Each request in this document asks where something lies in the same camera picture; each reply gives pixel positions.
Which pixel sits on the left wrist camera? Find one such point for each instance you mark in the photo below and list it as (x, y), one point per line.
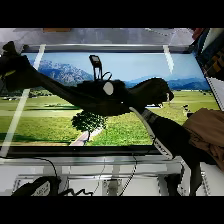
(96, 65)

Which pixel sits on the silver frame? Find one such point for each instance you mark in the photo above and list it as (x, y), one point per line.
(100, 164)

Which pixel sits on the heap of clothes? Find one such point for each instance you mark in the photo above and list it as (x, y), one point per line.
(213, 55)

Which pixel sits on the brown garment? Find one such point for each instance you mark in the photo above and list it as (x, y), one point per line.
(206, 131)

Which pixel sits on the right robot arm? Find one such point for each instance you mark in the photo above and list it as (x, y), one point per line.
(168, 136)

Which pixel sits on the black garment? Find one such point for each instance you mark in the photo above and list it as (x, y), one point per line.
(153, 91)

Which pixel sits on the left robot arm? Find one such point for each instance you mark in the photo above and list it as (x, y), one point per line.
(46, 81)

